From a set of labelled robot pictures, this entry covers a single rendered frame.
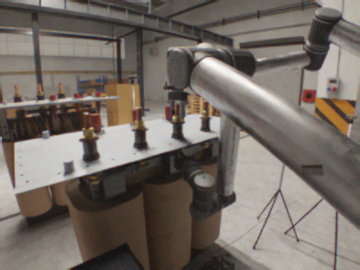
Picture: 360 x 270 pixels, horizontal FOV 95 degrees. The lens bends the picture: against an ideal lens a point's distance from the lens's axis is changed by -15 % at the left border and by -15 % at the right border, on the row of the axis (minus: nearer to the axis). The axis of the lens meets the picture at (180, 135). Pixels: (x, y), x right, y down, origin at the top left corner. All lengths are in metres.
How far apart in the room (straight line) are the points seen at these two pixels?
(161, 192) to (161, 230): 0.31
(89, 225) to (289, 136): 1.00
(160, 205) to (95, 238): 0.45
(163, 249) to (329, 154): 1.36
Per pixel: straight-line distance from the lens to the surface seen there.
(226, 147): 0.95
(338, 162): 0.43
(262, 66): 1.28
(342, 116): 5.69
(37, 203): 2.80
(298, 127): 0.45
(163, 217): 1.39
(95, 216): 1.09
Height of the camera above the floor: 1.68
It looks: 14 degrees down
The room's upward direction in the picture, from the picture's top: straight up
